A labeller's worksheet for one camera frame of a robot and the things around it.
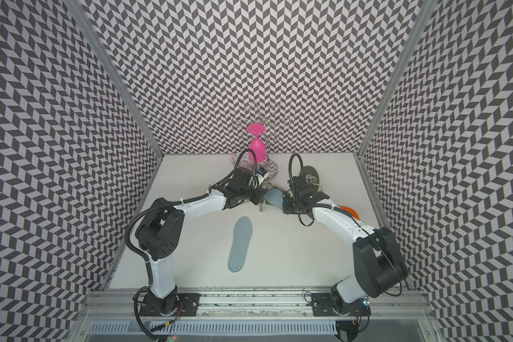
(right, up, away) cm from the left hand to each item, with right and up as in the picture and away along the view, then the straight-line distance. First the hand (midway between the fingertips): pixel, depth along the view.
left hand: (265, 192), depth 93 cm
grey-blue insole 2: (-10, -19, -4) cm, 22 cm away
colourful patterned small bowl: (-12, +16, +22) cm, 29 cm away
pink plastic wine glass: (-4, +21, -3) cm, 21 cm away
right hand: (+10, -7, -5) cm, 13 cm away
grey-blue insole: (+4, -2, -2) cm, 5 cm away
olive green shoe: (+10, 0, +4) cm, 11 cm away
